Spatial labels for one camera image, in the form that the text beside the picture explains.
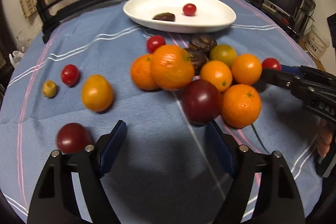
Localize small yellow dented fruit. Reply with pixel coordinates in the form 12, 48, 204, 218
42, 80, 58, 98

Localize person's right hand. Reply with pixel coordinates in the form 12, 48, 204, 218
317, 119, 333, 158

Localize yellow-orange oval fruit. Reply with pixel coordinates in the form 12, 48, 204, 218
81, 75, 114, 112

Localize dark red plum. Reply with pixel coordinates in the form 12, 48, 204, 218
56, 123, 94, 154
182, 79, 222, 124

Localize large orange mandarin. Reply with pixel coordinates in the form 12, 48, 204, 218
151, 45, 195, 90

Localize dark mangosteen front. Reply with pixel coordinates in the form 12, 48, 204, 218
185, 48, 209, 76

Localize red cherry tomato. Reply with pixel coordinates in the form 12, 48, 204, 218
61, 64, 80, 87
146, 35, 166, 53
182, 3, 197, 16
261, 57, 282, 71

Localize small orange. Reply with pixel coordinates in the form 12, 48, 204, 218
200, 60, 233, 93

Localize yellow-green round fruit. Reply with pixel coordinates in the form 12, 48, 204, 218
210, 44, 238, 68

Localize red cherry tomato on plate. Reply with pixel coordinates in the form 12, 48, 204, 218
182, 3, 197, 16

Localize white bucket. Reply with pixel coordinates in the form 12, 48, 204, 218
305, 26, 330, 60

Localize blue striped tablecloth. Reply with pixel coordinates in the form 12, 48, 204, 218
1, 0, 322, 223

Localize white oval plate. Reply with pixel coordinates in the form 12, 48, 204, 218
123, 0, 236, 34

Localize orange mandarin left of pile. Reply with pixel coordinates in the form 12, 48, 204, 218
130, 54, 159, 90

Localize white plastic bag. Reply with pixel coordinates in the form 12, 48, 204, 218
9, 51, 24, 69

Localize dark mangosteen back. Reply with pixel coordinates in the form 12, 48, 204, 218
189, 34, 218, 55

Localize dark mangosteen on plate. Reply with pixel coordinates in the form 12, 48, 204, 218
152, 12, 175, 22

